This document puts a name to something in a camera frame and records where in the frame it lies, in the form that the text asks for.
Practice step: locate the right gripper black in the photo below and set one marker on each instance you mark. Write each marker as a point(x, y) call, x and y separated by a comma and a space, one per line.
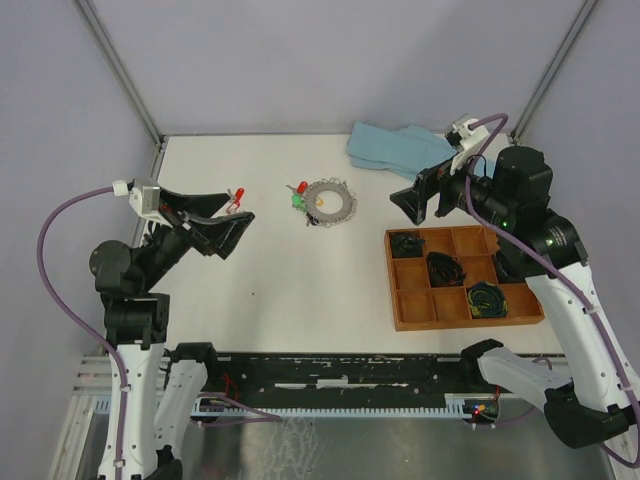
point(445, 189)

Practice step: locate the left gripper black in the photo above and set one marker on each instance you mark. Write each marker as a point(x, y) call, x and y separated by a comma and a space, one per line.
point(179, 223)

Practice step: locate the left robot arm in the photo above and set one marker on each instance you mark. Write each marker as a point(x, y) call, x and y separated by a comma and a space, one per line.
point(154, 390)

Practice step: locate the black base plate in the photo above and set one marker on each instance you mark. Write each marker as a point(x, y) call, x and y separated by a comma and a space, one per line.
point(442, 373)

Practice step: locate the light blue cloth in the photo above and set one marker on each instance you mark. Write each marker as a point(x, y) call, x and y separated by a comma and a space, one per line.
point(404, 152)

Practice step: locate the red key tag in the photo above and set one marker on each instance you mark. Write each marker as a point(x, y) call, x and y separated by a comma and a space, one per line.
point(300, 188)
point(232, 208)
point(236, 196)

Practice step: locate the green key tag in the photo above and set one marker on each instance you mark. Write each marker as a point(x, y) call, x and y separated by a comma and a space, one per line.
point(298, 202)

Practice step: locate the wooden compartment tray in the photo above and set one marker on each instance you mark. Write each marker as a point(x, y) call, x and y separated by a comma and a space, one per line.
point(418, 306)

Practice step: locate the white slotted cable duct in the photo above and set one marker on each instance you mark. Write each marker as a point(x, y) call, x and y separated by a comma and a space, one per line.
point(212, 407)

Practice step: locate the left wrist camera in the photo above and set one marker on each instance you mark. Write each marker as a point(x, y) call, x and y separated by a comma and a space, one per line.
point(144, 198)

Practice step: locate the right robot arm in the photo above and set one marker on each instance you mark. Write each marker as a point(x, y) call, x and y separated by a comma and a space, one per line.
point(599, 398)

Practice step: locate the blue patterned rolled tie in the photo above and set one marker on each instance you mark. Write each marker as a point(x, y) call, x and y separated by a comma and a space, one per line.
point(406, 245)

